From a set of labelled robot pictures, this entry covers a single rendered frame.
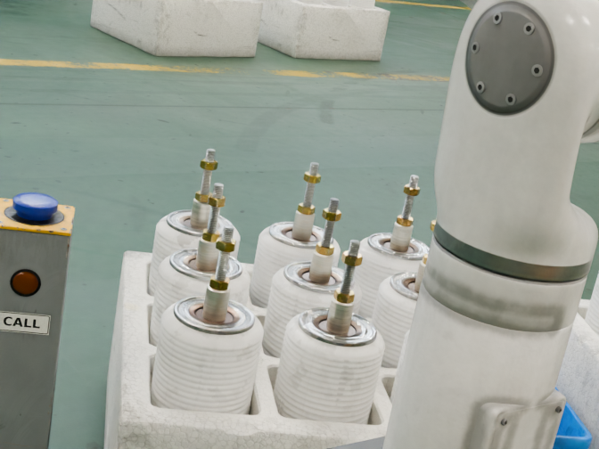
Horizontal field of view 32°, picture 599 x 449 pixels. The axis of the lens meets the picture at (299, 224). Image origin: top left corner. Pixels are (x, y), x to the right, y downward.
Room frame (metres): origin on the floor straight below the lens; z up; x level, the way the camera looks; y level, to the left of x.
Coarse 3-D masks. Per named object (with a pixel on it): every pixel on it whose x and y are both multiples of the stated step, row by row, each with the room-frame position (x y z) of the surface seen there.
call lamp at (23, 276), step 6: (18, 276) 0.86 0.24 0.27; (24, 276) 0.86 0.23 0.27; (30, 276) 0.86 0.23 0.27; (12, 282) 0.86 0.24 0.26; (18, 282) 0.86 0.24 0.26; (24, 282) 0.86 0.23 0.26; (30, 282) 0.86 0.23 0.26; (36, 282) 0.86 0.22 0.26; (18, 288) 0.86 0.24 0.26; (24, 288) 0.86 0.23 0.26; (30, 288) 0.86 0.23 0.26; (36, 288) 0.86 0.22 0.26; (24, 294) 0.86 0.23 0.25
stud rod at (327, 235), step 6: (330, 204) 1.03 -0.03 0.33; (336, 204) 1.03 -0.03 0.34; (330, 210) 1.03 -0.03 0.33; (336, 210) 1.03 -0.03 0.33; (330, 222) 1.03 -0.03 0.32; (324, 228) 1.03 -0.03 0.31; (330, 228) 1.03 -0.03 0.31; (324, 234) 1.03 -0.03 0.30; (330, 234) 1.03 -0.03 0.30; (324, 240) 1.03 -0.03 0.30; (330, 240) 1.03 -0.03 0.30; (324, 246) 1.03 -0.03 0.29
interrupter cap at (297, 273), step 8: (296, 264) 1.05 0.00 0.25; (304, 264) 1.06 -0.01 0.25; (288, 272) 1.03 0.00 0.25; (296, 272) 1.03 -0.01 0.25; (304, 272) 1.04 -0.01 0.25; (336, 272) 1.05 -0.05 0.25; (288, 280) 1.01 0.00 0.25; (296, 280) 1.01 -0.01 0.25; (304, 280) 1.01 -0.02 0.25; (336, 280) 1.03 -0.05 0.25; (304, 288) 1.00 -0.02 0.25; (312, 288) 0.99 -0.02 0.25; (320, 288) 1.00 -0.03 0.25; (328, 288) 1.00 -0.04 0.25; (336, 288) 1.01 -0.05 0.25; (352, 288) 1.02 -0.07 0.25
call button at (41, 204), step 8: (24, 192) 0.91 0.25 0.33; (32, 192) 0.91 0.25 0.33; (16, 200) 0.89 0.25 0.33; (24, 200) 0.89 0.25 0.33; (32, 200) 0.89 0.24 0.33; (40, 200) 0.90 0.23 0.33; (48, 200) 0.90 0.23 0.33; (56, 200) 0.91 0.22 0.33; (16, 208) 0.88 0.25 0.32; (24, 208) 0.88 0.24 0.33; (32, 208) 0.88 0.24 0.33; (40, 208) 0.88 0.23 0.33; (48, 208) 0.89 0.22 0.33; (56, 208) 0.90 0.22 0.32; (24, 216) 0.88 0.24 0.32; (32, 216) 0.88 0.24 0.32; (40, 216) 0.89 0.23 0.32; (48, 216) 0.89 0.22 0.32
